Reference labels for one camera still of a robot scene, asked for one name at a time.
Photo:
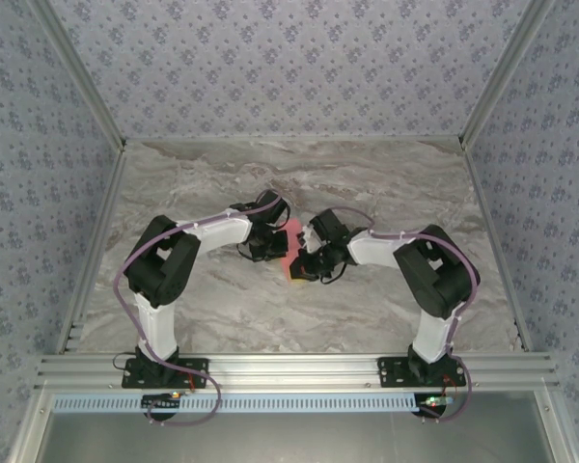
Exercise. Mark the pink square paper sheet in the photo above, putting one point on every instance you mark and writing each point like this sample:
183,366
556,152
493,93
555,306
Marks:
293,226

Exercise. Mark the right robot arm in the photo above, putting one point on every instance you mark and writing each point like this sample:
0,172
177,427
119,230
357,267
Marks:
439,280

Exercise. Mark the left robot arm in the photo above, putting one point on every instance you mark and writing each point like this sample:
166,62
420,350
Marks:
164,265

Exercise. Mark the thin aluminium table edge strip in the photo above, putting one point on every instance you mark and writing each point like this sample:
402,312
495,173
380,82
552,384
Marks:
294,139

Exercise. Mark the grey metal panel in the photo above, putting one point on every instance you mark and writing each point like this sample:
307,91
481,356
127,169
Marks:
294,439

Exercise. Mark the small circuit board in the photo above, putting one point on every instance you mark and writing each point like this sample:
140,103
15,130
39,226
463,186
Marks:
432,401
159,402

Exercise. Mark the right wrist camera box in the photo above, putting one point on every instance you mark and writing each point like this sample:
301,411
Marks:
311,238

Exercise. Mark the aluminium mounting rail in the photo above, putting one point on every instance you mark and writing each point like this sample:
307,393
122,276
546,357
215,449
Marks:
294,371

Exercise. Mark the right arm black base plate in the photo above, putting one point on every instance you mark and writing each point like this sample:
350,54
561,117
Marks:
391,373

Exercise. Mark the aluminium table edge rail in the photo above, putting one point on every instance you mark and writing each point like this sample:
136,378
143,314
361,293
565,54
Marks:
104,207

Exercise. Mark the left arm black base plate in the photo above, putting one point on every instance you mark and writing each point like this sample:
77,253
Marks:
130,378

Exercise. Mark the aluminium frame post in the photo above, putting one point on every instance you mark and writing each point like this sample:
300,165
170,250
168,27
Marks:
79,67
505,67

